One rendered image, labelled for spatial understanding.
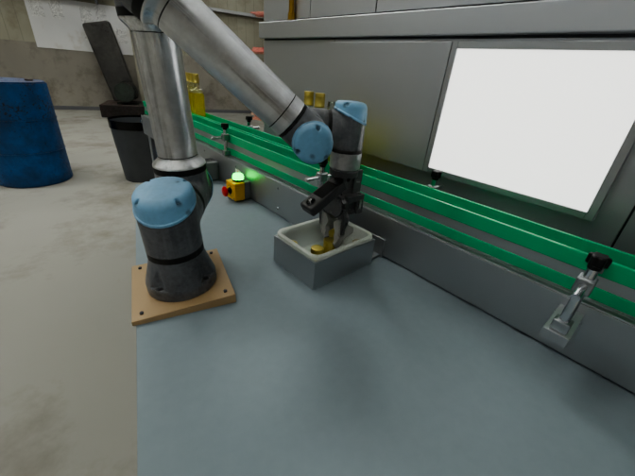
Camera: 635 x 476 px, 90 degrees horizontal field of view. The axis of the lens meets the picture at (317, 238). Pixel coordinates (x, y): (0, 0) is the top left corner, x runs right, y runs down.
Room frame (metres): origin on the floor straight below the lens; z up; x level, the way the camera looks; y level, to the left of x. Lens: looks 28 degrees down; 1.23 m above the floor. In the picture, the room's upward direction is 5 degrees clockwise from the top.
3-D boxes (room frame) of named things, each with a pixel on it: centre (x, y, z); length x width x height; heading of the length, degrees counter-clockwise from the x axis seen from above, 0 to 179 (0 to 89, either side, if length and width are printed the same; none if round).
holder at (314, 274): (0.78, -0.04, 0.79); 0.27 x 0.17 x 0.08; 133
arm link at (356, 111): (0.77, -0.05, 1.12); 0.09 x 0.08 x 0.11; 99
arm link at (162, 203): (0.60, 0.31, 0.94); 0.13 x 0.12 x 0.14; 9
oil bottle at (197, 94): (1.89, 0.73, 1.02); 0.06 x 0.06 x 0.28; 43
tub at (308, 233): (0.77, -0.02, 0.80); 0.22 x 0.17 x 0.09; 133
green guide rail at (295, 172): (1.57, 0.61, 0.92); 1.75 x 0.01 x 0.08; 43
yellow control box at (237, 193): (1.18, 0.33, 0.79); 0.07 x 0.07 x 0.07; 43
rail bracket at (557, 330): (0.45, -0.45, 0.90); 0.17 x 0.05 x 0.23; 133
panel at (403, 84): (0.99, -0.30, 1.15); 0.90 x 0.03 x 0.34; 43
